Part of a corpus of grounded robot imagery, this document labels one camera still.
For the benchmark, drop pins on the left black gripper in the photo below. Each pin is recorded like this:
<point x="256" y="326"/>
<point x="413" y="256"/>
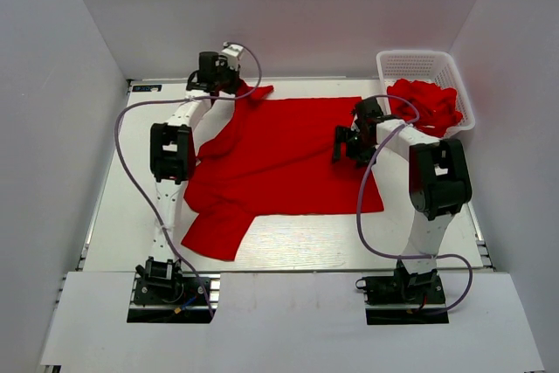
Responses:
<point x="231" y="89"/>

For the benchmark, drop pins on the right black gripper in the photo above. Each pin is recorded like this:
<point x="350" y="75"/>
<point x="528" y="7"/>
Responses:
<point x="345" y="134"/>

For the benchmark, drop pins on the red t shirt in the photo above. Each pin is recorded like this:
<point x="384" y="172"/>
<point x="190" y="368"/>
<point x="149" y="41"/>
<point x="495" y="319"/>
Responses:
<point x="272" y="158"/>

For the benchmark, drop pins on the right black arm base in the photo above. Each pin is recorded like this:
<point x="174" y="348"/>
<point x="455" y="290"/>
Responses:
<point x="388" y="302"/>

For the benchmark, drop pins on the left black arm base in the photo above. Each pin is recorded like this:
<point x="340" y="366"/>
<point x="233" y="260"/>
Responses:
<point x="185" y="305"/>

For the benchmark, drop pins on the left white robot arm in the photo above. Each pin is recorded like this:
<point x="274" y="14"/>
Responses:
<point x="172" y="160"/>

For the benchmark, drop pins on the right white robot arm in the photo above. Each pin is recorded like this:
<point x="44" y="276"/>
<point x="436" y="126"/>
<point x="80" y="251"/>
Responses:
<point x="438" y="183"/>

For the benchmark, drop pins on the red t shirts pile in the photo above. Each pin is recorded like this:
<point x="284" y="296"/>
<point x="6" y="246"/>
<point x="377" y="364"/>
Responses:
<point x="437" y="107"/>

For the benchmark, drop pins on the black table label sticker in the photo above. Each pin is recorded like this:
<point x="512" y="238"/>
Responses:
<point x="146" y="88"/>

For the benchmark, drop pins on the white plastic basket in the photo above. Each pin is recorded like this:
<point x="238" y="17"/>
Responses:
<point x="427" y="66"/>

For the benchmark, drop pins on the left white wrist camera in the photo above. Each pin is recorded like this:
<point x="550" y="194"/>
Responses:
<point x="233" y="54"/>

